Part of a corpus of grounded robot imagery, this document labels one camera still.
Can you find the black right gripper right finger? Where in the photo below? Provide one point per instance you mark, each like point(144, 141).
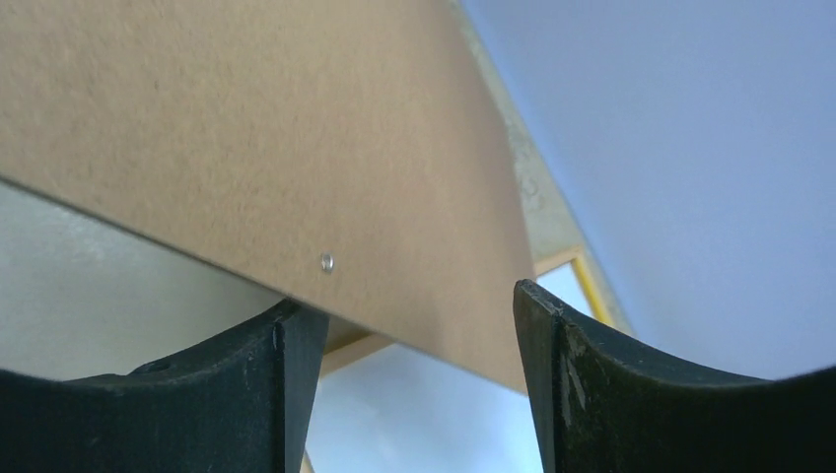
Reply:
point(602, 401)

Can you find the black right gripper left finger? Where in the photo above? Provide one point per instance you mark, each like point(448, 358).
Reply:
point(240, 401)

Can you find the wooden picture frame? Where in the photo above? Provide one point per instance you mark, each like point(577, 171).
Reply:
point(573, 256)

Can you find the building and sky photo print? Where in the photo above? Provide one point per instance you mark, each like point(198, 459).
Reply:
point(79, 298)

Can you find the brown frame backing board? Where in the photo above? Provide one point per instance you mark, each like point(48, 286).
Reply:
point(347, 154)

